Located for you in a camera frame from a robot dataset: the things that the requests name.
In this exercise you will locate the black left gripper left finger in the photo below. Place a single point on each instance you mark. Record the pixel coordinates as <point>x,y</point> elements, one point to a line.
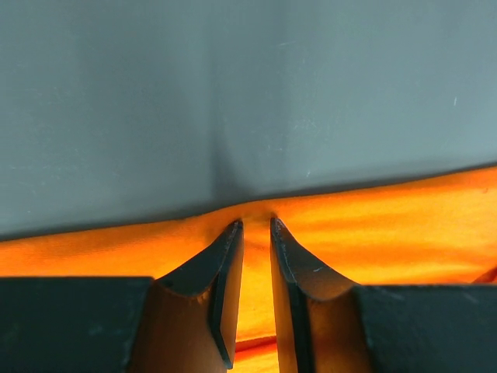
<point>185,321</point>

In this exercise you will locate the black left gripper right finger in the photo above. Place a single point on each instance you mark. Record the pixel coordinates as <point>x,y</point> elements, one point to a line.
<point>326,322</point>

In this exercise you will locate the orange t shirt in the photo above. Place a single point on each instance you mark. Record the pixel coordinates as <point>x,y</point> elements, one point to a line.
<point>438,230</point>

